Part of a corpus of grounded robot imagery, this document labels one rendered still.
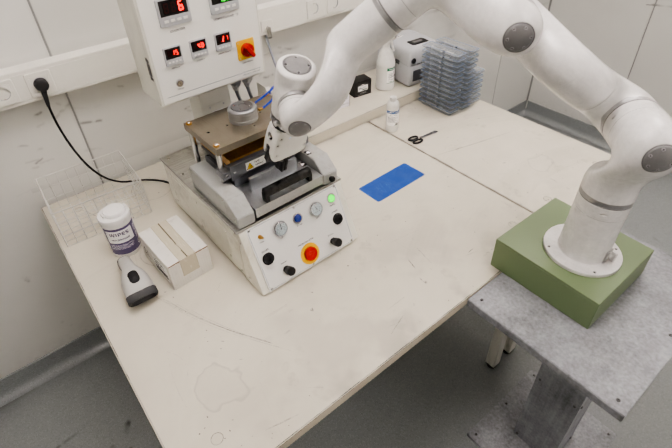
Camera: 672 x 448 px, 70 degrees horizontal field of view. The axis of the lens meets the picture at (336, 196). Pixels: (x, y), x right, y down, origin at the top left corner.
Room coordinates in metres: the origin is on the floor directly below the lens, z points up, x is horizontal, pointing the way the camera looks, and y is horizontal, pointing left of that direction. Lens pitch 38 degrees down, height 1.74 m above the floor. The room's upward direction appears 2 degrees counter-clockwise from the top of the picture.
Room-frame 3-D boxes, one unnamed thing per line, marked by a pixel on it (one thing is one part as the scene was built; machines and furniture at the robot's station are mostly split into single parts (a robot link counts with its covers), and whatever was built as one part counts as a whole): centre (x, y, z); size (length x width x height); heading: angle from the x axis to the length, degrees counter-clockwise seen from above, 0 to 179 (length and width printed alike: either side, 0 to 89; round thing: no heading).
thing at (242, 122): (1.19, 0.25, 1.08); 0.31 x 0.24 x 0.13; 129
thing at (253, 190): (1.12, 0.21, 0.97); 0.30 x 0.22 x 0.08; 39
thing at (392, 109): (1.68, -0.23, 0.82); 0.05 x 0.05 x 0.14
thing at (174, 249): (0.98, 0.46, 0.80); 0.19 x 0.13 x 0.09; 38
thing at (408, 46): (2.10, -0.36, 0.88); 0.25 x 0.20 x 0.17; 32
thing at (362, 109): (1.92, -0.12, 0.77); 0.84 x 0.30 x 0.04; 128
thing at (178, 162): (1.18, 0.26, 0.93); 0.46 x 0.35 x 0.01; 39
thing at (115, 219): (1.04, 0.63, 0.82); 0.09 x 0.09 x 0.15
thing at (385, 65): (1.97, -0.24, 0.92); 0.09 x 0.08 x 0.25; 58
